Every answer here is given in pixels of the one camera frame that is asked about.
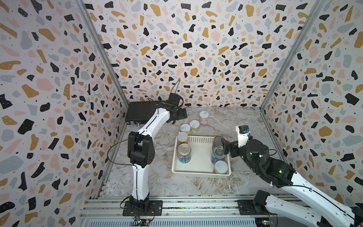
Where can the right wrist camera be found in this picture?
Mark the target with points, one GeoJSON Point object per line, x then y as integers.
{"type": "Point", "coordinates": [243, 135]}

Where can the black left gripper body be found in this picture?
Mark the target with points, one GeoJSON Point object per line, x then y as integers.
{"type": "Point", "coordinates": [180, 114]}

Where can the pink small can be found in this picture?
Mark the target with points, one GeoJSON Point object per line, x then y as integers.
{"type": "Point", "coordinates": [203, 117]}

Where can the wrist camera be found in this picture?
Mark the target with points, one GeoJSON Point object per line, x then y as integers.
{"type": "Point", "coordinates": [243, 135]}
{"type": "Point", "coordinates": [174, 99]}

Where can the green peach can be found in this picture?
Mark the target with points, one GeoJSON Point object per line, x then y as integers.
{"type": "Point", "coordinates": [221, 167]}

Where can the left aluminium corner post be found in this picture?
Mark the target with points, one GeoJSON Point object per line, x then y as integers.
{"type": "Point", "coordinates": [99, 47]}

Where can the blue tin can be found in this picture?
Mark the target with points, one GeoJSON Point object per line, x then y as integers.
{"type": "Point", "coordinates": [217, 157]}
{"type": "Point", "coordinates": [184, 153]}

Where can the yellow pineapple small can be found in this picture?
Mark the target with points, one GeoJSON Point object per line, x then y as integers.
{"type": "Point", "coordinates": [185, 128]}

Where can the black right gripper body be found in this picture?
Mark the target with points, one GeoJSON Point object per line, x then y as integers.
{"type": "Point", "coordinates": [244, 154]}

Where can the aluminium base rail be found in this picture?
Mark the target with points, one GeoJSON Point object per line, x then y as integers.
{"type": "Point", "coordinates": [182, 211]}

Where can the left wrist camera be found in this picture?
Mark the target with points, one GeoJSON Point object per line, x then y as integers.
{"type": "Point", "coordinates": [174, 99]}

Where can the white plastic basket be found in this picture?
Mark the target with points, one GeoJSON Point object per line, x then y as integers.
{"type": "Point", "coordinates": [200, 164]}

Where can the light green small can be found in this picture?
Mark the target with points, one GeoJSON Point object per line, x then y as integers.
{"type": "Point", "coordinates": [195, 125]}

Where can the dark tomato tin can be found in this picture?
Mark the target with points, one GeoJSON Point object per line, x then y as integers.
{"type": "Point", "coordinates": [218, 146]}

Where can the right aluminium corner post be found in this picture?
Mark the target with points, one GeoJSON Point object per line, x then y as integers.
{"type": "Point", "coordinates": [318, 5]}

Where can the tall yellow orange can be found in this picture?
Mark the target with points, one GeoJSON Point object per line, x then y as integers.
{"type": "Point", "coordinates": [182, 138]}

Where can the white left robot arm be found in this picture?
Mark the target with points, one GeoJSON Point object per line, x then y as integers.
{"type": "Point", "coordinates": [141, 150]}

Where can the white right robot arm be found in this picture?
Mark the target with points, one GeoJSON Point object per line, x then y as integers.
{"type": "Point", "coordinates": [320, 211]}

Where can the aluminium corner post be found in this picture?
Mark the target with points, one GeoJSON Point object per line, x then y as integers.
{"type": "Point", "coordinates": [318, 5]}
{"type": "Point", "coordinates": [99, 47]}

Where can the black briefcase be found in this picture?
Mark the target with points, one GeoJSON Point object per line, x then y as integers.
{"type": "Point", "coordinates": [141, 112]}

